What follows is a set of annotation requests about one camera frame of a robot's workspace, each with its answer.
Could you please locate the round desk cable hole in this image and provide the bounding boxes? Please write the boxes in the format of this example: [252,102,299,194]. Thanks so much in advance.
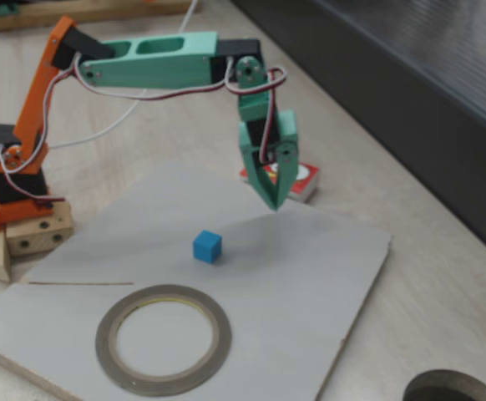
[401,368,486,401]

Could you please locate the blue cube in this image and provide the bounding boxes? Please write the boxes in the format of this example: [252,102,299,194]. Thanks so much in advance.
[193,228,223,265]

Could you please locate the grey board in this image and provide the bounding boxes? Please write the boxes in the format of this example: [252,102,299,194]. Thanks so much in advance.
[0,160,393,401]

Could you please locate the grey tape ring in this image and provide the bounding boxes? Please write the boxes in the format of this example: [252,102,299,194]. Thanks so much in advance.
[94,283,233,397]

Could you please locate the long wooden plank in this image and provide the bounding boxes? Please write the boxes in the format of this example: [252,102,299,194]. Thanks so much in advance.
[0,0,200,34]

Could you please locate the red white black servo wires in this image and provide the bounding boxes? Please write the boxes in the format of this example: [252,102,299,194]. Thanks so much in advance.
[0,52,288,210]

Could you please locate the wooden block with screw holes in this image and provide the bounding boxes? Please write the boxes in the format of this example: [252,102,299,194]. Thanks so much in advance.
[7,202,76,256]

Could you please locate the dark ribbed glass partition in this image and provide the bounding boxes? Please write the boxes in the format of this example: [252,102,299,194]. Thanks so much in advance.
[230,0,486,271]

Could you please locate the red cartoon print box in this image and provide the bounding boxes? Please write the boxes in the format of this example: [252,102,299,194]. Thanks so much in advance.
[239,160,321,205]

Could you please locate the white usb cable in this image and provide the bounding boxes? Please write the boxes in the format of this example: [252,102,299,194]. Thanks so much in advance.
[48,0,199,150]

